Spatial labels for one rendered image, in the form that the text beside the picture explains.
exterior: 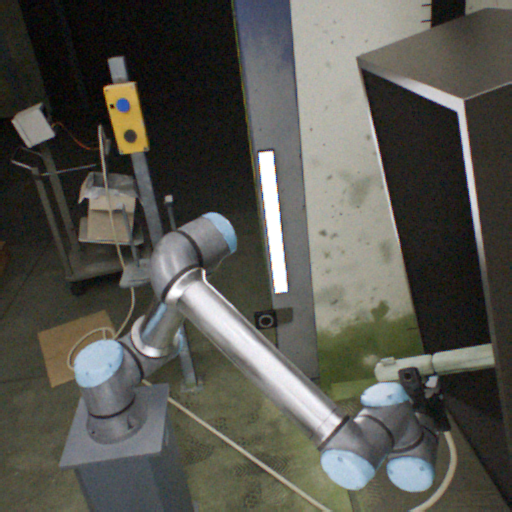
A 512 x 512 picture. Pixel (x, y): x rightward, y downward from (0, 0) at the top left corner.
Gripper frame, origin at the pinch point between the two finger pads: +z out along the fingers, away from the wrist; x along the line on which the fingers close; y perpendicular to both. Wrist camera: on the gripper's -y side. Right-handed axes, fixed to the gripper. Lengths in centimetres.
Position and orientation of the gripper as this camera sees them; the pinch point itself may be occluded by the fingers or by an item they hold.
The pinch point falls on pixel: (425, 374)
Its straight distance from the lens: 148.9
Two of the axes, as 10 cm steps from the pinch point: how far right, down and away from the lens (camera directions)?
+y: 4.1, 9.0, 1.7
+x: 8.3, -2.9, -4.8
